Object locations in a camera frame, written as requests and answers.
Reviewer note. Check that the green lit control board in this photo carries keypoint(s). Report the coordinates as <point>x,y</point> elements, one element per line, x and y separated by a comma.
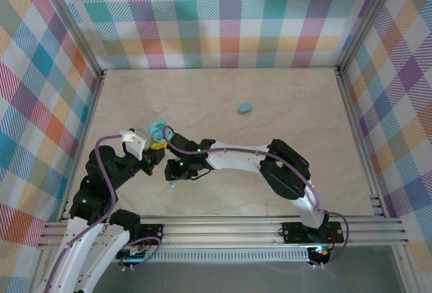
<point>135,256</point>

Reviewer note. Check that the aluminium frame post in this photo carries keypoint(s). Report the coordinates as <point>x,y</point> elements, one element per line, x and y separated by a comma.
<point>403,272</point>
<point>368,19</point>
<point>38,272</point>
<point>69,19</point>

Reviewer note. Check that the orange lit control board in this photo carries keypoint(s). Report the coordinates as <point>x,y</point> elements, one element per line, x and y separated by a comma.
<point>320,254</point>

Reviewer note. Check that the grey metal sheet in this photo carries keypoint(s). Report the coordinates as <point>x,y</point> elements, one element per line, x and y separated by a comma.
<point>219,277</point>

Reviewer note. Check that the light blue earbud charging case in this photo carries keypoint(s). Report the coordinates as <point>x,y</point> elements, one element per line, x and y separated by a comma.
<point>244,107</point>
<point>158,127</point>

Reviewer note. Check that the plaid checkered cloth panel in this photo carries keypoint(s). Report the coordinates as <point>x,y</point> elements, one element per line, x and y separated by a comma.
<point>216,19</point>
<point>405,104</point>
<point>20,104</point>

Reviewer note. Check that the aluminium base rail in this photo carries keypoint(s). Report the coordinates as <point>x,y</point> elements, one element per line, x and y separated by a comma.
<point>219,232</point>

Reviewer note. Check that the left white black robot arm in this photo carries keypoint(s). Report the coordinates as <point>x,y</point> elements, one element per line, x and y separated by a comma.
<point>72,239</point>

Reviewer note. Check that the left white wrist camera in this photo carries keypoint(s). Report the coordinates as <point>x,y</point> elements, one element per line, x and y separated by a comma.
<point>135,141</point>

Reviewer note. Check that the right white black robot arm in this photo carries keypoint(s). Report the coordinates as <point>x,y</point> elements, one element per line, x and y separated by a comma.
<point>236,163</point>

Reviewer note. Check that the aluminium table edge rail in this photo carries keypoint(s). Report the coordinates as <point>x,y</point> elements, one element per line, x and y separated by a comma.
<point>87,127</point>
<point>355,127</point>

